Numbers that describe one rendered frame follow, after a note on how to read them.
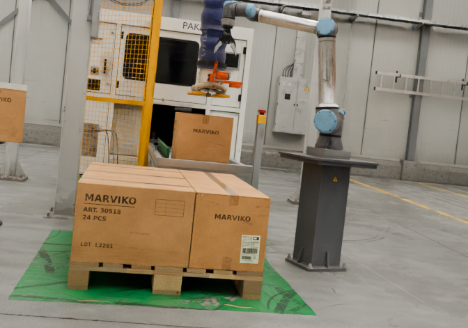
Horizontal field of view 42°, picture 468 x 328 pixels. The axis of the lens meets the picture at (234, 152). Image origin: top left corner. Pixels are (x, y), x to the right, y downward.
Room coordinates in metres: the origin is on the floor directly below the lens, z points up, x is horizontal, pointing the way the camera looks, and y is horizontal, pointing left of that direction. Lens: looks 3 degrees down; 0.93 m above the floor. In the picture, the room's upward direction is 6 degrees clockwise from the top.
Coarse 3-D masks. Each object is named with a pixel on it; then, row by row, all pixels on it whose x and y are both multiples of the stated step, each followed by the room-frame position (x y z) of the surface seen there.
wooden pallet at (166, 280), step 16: (80, 272) 3.04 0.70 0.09; (128, 272) 3.08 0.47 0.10; (144, 272) 3.09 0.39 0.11; (160, 272) 3.11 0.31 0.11; (176, 272) 3.12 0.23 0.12; (192, 272) 3.13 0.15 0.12; (208, 272) 3.17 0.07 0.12; (224, 272) 3.16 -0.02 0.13; (240, 272) 3.18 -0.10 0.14; (256, 272) 3.20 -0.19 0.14; (80, 288) 3.04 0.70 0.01; (160, 288) 3.11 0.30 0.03; (176, 288) 3.12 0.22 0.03; (240, 288) 3.25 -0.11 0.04; (256, 288) 3.19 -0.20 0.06
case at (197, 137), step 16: (176, 112) 4.86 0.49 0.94; (176, 128) 4.64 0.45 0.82; (192, 128) 4.46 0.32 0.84; (208, 128) 4.48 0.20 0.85; (224, 128) 4.50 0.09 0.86; (176, 144) 4.45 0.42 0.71; (192, 144) 4.46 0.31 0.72; (208, 144) 4.48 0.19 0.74; (224, 144) 4.50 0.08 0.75; (208, 160) 4.48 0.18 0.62; (224, 160) 4.50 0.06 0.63
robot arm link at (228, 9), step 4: (224, 4) 4.20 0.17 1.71; (228, 4) 4.19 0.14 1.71; (232, 4) 4.19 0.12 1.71; (224, 8) 4.20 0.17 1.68; (228, 8) 4.18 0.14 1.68; (232, 8) 4.18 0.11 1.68; (224, 12) 4.20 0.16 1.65; (228, 12) 4.18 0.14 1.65; (232, 12) 4.18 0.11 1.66; (224, 16) 4.19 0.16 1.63; (228, 16) 4.18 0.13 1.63; (232, 16) 4.19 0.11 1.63
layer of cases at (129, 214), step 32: (96, 192) 3.05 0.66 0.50; (128, 192) 3.07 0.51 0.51; (160, 192) 3.10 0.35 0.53; (192, 192) 3.13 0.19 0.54; (224, 192) 3.24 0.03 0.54; (256, 192) 3.40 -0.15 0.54; (96, 224) 3.05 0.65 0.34; (128, 224) 3.08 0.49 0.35; (160, 224) 3.10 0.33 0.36; (192, 224) 3.16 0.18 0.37; (224, 224) 3.16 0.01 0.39; (256, 224) 3.19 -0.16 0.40; (96, 256) 3.05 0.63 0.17; (128, 256) 3.08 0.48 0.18; (160, 256) 3.11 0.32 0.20; (192, 256) 3.13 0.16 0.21; (224, 256) 3.16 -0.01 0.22; (256, 256) 3.19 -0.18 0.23
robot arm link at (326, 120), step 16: (320, 32) 3.95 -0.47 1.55; (336, 32) 4.05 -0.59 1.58; (320, 48) 3.97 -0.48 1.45; (320, 64) 3.97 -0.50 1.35; (320, 80) 3.96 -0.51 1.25; (320, 96) 3.96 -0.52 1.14; (320, 112) 3.91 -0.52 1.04; (336, 112) 3.94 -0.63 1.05; (320, 128) 3.92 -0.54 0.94; (336, 128) 3.98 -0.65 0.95
